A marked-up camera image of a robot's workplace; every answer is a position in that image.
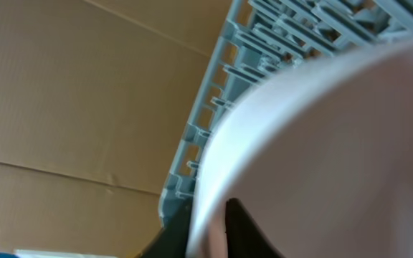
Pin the white pink bowl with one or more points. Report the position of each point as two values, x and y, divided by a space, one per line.
321 156

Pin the brown cardboard panel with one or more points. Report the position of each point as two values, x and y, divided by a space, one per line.
94 97

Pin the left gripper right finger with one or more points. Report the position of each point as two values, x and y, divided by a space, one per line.
244 238

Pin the grey dishwasher rack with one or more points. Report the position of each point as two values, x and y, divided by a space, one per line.
260 38

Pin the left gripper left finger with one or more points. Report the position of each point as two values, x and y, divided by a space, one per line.
171 241

